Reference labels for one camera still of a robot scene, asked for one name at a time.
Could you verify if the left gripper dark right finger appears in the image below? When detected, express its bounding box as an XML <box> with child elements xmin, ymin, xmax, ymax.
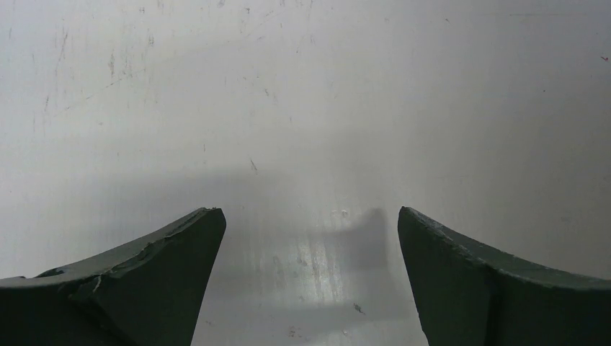
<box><xmin>398</xmin><ymin>207</ymin><xmax>610</xmax><ymax>345</ymax></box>

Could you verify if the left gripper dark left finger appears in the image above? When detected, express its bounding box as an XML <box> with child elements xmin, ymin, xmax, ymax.
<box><xmin>1</xmin><ymin>208</ymin><xmax>226</xmax><ymax>345</ymax></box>

